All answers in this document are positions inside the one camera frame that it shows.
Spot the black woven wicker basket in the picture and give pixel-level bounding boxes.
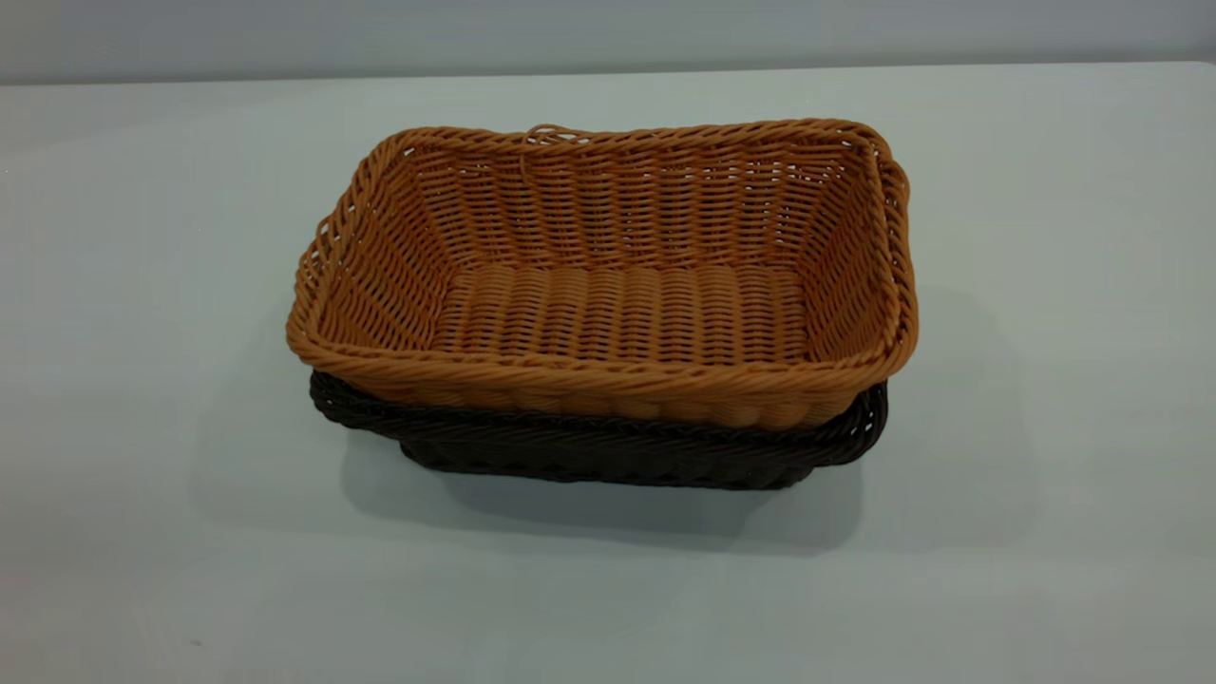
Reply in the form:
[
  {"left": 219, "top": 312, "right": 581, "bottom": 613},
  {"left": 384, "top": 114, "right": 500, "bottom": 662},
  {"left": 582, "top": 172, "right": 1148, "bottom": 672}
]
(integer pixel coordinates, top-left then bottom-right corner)
[{"left": 310, "top": 370, "right": 889, "bottom": 491}]

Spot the orange woven wicker basket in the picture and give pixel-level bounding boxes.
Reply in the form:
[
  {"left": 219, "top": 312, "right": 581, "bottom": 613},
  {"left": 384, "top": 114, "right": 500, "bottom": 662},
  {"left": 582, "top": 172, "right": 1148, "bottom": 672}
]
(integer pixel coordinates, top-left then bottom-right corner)
[{"left": 286, "top": 118, "right": 920, "bottom": 431}]

